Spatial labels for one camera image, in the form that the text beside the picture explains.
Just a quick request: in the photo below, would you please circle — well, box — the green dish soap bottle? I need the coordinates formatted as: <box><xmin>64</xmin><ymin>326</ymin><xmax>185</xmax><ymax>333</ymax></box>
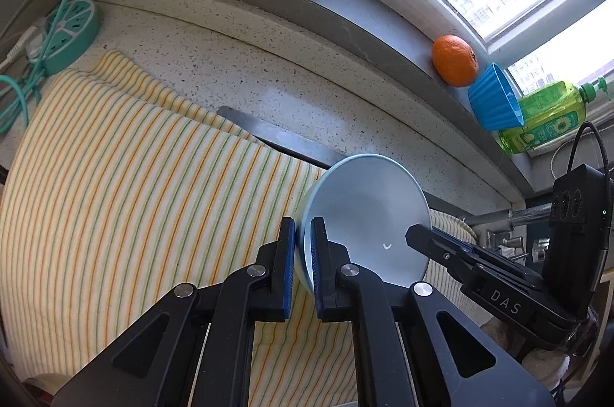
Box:
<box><xmin>498</xmin><ymin>77</ymin><xmax>611</xmax><ymax>156</ymax></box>

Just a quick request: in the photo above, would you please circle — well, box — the white plug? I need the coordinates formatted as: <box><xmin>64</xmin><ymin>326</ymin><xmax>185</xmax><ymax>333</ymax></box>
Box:
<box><xmin>0</xmin><ymin>16</ymin><xmax>53</xmax><ymax>72</ymax></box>

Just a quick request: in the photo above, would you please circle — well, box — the black cable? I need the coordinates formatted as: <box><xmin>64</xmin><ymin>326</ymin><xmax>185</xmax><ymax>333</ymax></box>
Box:
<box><xmin>568</xmin><ymin>121</ymin><xmax>614</xmax><ymax>293</ymax></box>

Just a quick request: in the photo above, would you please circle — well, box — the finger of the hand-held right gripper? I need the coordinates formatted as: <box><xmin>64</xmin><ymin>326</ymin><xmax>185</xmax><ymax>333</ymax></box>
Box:
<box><xmin>405</xmin><ymin>223</ymin><xmax>545</xmax><ymax>282</ymax></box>
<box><xmin>448</xmin><ymin>263</ymin><xmax>544</xmax><ymax>291</ymax></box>

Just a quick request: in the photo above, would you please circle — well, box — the round teal power strip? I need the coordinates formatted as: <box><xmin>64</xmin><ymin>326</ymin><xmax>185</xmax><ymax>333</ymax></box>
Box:
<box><xmin>41</xmin><ymin>0</ymin><xmax>101</xmax><ymax>74</ymax></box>

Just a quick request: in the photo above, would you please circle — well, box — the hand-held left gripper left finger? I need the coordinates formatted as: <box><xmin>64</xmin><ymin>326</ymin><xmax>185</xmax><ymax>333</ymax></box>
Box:
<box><xmin>50</xmin><ymin>217</ymin><xmax>295</xmax><ymax>407</ymax></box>

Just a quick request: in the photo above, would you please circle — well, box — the chrome faucet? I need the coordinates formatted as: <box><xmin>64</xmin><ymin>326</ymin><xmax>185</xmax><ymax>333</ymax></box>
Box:
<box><xmin>456</xmin><ymin>202</ymin><xmax>552</xmax><ymax>264</ymax></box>

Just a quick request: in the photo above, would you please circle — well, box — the striped yellow cloth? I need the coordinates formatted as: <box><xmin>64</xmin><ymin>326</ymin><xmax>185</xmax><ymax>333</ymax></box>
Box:
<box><xmin>0</xmin><ymin>49</ymin><xmax>480</xmax><ymax>407</ymax></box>

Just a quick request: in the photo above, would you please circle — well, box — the person's right hand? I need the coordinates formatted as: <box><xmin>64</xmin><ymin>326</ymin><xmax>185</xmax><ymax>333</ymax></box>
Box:
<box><xmin>480</xmin><ymin>318</ymin><xmax>583</xmax><ymax>393</ymax></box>

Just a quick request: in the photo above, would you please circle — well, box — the blue ribbed cup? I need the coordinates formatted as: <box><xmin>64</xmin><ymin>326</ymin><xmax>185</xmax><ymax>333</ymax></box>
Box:
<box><xmin>467</xmin><ymin>61</ymin><xmax>525</xmax><ymax>132</ymax></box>

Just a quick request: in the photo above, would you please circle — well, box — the light blue ceramic bowl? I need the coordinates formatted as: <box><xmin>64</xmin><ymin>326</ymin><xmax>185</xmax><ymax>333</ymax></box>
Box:
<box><xmin>292</xmin><ymin>154</ymin><xmax>431</xmax><ymax>295</ymax></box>

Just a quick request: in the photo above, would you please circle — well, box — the orange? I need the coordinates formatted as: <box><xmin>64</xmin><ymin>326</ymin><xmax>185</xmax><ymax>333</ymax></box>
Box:
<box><xmin>431</xmin><ymin>35</ymin><xmax>480</xmax><ymax>88</ymax></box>

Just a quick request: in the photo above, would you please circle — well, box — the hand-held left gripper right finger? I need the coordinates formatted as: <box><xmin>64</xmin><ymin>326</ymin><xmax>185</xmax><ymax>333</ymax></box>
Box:
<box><xmin>309</xmin><ymin>216</ymin><xmax>557</xmax><ymax>407</ymax></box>

